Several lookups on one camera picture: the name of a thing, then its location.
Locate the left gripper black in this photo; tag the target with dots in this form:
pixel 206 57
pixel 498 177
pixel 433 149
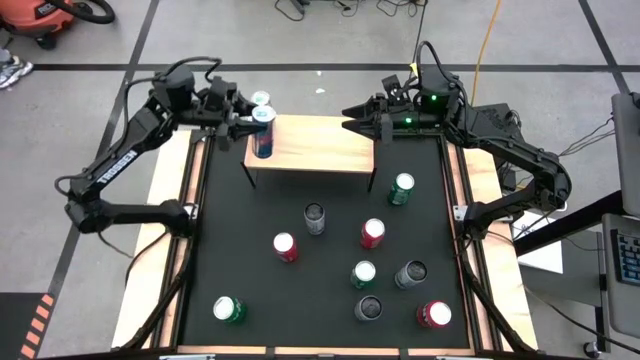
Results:
pixel 215 117

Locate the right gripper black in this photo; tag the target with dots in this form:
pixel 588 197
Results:
pixel 400 123

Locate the blue silver energy drink can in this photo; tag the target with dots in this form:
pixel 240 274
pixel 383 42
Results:
pixel 260 96
pixel 262 145

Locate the white Celsius energy drink can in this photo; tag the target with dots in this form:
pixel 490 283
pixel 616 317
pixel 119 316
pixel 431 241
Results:
pixel 368 307
pixel 314 222
pixel 407 277

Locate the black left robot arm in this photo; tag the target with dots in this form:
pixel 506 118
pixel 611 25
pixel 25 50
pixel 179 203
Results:
pixel 120 165

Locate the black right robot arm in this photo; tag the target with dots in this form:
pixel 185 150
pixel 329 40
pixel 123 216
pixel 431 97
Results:
pixel 515 145

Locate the small wooden shelf black legs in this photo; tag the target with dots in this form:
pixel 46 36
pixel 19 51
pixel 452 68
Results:
pixel 320 145

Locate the green soda can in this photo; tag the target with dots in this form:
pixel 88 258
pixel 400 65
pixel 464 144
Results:
pixel 230 310
pixel 400 192
pixel 362 277

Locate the red soda can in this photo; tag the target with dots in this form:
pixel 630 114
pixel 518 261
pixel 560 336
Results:
pixel 371 237
pixel 286 250
pixel 432 315

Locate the black table mat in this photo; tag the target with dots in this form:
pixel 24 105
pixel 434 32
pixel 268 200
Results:
pixel 300 310

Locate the white paper sheet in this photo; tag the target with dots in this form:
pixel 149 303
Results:
pixel 542 255

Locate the black cart beam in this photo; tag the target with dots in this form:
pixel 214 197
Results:
pixel 570 225

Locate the orange shop vacuum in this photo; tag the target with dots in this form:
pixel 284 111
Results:
pixel 35 15

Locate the person's shoe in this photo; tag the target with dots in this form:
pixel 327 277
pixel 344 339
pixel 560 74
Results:
pixel 12 72

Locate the grey monitor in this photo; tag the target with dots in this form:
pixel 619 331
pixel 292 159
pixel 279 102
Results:
pixel 627 150

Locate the orange striped floor mat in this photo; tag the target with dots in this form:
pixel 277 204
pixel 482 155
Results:
pixel 30 325

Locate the grey keyboard console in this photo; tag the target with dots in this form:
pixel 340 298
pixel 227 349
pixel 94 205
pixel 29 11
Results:
pixel 625 280

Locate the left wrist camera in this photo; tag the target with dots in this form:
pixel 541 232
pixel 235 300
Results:
pixel 220 90

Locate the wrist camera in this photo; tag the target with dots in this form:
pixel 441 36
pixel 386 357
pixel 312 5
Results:
pixel 395 90
pixel 220 90

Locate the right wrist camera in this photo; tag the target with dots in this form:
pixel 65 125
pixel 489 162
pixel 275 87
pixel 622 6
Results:
pixel 395 90

